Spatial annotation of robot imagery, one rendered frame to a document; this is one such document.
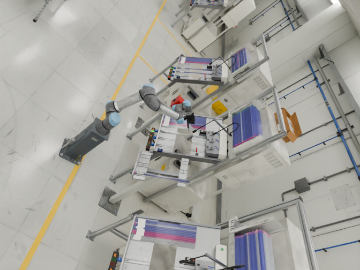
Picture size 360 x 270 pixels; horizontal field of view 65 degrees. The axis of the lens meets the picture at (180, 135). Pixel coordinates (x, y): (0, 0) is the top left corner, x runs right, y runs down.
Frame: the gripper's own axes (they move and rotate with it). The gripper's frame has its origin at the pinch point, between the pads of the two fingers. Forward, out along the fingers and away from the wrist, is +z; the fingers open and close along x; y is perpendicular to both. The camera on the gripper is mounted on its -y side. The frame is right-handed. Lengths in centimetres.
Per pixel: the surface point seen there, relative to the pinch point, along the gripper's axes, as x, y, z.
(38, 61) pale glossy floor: 44, -170, -74
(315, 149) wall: 72, 158, 110
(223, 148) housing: -20.9, 36.2, 11.8
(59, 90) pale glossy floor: 26, -150, -43
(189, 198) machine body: -32, -9, 83
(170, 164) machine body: -20.4, -24.6, 35.4
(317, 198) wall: -5, 146, 118
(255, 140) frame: -34, 67, -10
